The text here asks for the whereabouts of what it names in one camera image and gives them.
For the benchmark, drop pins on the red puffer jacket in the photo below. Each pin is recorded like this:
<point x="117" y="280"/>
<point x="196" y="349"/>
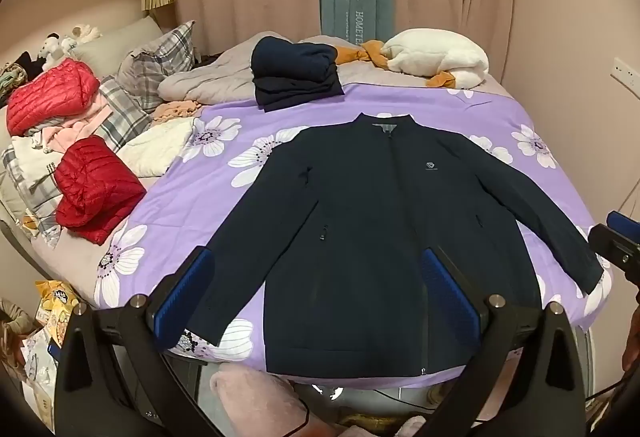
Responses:
<point x="95" y="192"/>
<point x="50" y="97"/>

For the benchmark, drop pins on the white goose plush toy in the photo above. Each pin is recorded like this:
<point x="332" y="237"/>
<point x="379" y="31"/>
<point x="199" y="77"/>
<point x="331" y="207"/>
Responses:
<point x="435" y="52"/>

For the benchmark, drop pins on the pink clothes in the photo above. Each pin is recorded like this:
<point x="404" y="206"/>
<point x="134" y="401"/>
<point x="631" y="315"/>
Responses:
<point x="75" y="132"/>

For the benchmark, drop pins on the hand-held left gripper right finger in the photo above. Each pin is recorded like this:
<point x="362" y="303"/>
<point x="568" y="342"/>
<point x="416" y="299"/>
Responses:
<point x="450" y="299"/>

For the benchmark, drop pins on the peach fuzzy garment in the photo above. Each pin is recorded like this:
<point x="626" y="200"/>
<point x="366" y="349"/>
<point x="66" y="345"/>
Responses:
<point x="175" y="111"/>

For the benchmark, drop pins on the plaid grey pillow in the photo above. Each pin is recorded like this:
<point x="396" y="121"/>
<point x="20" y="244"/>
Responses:
<point x="122" y="112"/>

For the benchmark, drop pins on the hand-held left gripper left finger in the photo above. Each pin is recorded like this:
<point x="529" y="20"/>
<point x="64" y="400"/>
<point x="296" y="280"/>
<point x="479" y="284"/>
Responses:
<point x="182" y="302"/>

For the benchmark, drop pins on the white folded clothes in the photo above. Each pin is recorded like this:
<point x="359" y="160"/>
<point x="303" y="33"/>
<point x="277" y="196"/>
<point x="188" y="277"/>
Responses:
<point x="32" y="162"/>

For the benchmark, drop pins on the navy zip jacket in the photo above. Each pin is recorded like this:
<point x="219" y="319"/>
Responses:
<point x="360" y="217"/>

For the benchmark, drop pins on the white wall socket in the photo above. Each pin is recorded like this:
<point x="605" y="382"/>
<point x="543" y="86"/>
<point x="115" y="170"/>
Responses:
<point x="627" y="73"/>

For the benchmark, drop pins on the yellow snack bag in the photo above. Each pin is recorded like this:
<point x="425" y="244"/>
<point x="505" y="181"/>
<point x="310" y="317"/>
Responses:
<point x="56" y="312"/>

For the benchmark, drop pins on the folded navy clothes stack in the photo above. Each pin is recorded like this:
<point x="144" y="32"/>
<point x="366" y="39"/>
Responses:
<point x="295" y="67"/>

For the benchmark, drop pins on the beige pillow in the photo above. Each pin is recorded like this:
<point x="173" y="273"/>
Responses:
<point x="120" y="42"/>

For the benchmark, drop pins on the purple floral bedspread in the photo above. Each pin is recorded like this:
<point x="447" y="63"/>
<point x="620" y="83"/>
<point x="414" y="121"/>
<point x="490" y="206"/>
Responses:
<point x="450" y="102"/>

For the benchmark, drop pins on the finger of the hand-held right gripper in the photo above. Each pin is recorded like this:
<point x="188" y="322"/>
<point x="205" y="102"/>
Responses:
<point x="625" y="223"/>
<point x="615" y="252"/>

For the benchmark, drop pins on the white garment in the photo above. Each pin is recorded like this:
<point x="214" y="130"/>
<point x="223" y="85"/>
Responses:
<point x="155" y="147"/>

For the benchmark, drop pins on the grey duvet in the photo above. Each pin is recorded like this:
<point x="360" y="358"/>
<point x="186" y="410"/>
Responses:
<point x="210" y="82"/>

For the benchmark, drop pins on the person's right forearm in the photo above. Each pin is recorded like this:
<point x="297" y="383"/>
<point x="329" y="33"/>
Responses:
<point x="632" y="342"/>

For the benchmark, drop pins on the beige bed sheet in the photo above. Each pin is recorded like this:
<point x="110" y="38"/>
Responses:
<point x="85" y="262"/>

